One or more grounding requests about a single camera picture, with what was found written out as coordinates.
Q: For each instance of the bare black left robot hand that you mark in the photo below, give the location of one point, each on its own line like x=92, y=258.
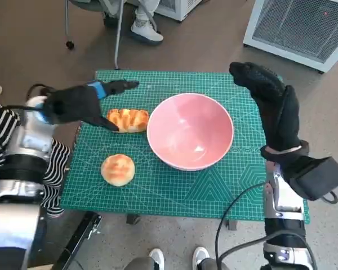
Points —
x=73, y=104

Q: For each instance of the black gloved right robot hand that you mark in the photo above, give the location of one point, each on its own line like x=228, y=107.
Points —
x=279, y=112

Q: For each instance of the long braided toy bread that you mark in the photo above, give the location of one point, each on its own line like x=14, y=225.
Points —
x=129, y=118

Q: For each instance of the round toy bread bun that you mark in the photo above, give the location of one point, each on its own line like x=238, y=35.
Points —
x=118, y=168

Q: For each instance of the pink bowl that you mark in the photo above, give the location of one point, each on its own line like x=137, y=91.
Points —
x=186, y=126

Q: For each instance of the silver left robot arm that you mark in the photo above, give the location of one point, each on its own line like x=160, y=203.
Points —
x=31, y=132

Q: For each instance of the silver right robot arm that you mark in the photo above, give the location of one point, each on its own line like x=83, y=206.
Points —
x=281, y=197

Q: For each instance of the metal chair with casters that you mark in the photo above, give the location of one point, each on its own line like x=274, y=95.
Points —
x=117, y=42

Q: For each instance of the person in striped clothing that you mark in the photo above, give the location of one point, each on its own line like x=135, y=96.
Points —
x=0, y=132

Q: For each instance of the large white grille cabinet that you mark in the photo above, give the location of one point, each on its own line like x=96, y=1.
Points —
x=298, y=28

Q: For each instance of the seated person with white shoe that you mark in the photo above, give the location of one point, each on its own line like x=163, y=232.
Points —
x=146, y=31

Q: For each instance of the green cutting mat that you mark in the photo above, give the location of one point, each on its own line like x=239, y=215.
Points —
x=169, y=194

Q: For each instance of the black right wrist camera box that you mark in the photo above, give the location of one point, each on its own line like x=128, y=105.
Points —
x=318, y=177

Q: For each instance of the black table leg bracket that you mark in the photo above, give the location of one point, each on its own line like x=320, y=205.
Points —
x=233, y=225
x=133, y=219

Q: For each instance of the black metal frame bar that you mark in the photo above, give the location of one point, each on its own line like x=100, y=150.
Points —
x=79, y=239

